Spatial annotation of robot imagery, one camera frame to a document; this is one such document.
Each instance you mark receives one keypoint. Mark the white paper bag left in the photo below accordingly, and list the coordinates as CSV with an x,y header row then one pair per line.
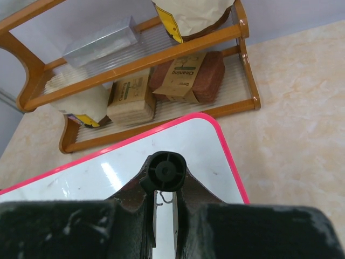
x,y
88,108

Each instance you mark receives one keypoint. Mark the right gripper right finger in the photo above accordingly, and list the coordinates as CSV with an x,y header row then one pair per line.
x,y
207,227

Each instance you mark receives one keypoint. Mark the brown cleaning pad pack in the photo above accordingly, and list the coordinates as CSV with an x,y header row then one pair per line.
x,y
195,78

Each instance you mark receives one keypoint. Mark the pink framed whiteboard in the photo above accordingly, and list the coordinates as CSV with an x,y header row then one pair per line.
x,y
200,140

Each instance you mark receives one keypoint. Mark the silver foil box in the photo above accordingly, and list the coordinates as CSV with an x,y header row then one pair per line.
x,y
104,42

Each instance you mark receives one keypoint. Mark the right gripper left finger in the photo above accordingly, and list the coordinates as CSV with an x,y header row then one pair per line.
x,y
97,207

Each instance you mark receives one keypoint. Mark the white paper bag right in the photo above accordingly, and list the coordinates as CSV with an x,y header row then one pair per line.
x,y
185,20

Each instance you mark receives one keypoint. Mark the white paper bag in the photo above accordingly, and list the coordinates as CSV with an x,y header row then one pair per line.
x,y
88,108
185,20

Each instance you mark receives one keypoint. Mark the white marker pen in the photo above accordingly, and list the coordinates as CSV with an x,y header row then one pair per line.
x,y
164,171

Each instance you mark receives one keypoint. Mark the wooden three tier shelf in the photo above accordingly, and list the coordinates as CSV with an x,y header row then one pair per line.
x,y
237,93

